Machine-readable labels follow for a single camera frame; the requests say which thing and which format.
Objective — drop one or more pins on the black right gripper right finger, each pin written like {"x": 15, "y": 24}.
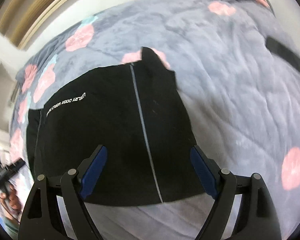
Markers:
{"x": 247, "y": 197}

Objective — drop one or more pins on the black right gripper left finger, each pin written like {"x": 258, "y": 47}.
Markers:
{"x": 41, "y": 218}

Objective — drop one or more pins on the black hooded jacket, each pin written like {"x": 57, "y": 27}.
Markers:
{"x": 134, "y": 111}

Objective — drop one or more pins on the grey-green left sleeve forearm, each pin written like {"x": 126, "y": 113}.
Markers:
{"x": 11, "y": 226}

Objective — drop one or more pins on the person's left hand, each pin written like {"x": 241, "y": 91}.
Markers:
{"x": 11, "y": 204}

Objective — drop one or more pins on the white shelf unit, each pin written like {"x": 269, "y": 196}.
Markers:
{"x": 7, "y": 86}

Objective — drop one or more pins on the grey blanket with pink flowers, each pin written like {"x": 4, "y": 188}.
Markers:
{"x": 243, "y": 101}

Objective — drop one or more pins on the black phone on bed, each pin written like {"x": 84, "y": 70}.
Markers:
{"x": 283, "y": 52}

